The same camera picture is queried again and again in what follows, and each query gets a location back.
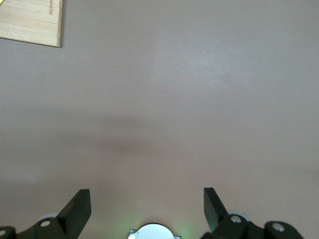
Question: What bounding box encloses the wooden cutting board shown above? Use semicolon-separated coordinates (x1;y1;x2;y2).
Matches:
0;0;62;48

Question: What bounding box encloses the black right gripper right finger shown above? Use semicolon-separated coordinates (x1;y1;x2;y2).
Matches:
200;188;304;239

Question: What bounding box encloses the brown table mat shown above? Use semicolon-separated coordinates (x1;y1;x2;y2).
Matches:
0;0;319;239

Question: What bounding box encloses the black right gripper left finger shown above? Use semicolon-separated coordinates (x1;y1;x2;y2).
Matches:
0;189;92;239

